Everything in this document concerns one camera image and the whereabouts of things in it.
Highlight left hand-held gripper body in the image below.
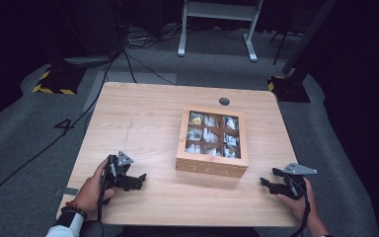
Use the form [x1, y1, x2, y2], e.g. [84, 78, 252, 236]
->
[101, 150, 135, 198]

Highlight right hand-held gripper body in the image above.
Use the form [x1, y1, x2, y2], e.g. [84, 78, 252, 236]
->
[280, 162, 319, 200]

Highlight person's right hand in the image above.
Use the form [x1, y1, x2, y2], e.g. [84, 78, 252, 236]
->
[275, 177, 317, 224]

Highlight person's left hand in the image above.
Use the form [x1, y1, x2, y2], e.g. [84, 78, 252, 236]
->
[73, 157, 118, 213]

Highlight grey tape strip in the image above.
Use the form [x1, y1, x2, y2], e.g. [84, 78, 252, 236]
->
[61, 187, 80, 198]

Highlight assorted tea bags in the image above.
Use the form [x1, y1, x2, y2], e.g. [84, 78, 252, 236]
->
[186, 111, 242, 159]

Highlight black yellow striped stand base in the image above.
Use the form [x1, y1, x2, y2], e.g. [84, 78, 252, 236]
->
[266, 74, 312, 104]
[32, 65, 87, 97]

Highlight dark slanted stand pole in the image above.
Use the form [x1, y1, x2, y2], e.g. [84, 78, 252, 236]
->
[280, 0, 340, 76]

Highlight beaded bracelets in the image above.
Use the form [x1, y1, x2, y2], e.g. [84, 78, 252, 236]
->
[60, 199, 89, 220]

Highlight long black floor cable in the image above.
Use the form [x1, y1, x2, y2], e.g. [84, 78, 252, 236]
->
[0, 48, 121, 212]

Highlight thin black floor cable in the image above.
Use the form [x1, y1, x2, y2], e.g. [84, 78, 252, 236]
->
[121, 48, 178, 87]

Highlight white metal desk frame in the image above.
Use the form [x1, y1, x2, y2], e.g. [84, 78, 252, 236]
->
[177, 0, 265, 63]

